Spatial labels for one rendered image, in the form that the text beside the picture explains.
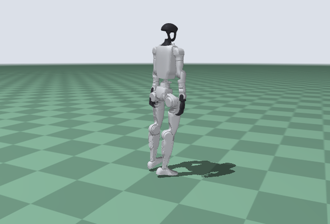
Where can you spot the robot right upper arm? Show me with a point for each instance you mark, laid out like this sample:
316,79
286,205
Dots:
179,58

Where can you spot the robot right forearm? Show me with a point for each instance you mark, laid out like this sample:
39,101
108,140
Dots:
181,84

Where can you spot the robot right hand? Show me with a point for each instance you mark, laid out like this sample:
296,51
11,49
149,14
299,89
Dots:
182,105

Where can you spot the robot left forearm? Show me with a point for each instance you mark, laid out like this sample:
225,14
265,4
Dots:
155,81

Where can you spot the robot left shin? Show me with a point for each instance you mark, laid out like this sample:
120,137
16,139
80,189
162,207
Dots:
153,144

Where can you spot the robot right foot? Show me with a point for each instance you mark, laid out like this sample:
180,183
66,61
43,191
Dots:
169,172

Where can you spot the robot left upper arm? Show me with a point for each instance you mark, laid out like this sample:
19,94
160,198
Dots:
154,59

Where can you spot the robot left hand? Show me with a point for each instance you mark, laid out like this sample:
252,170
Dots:
150,102

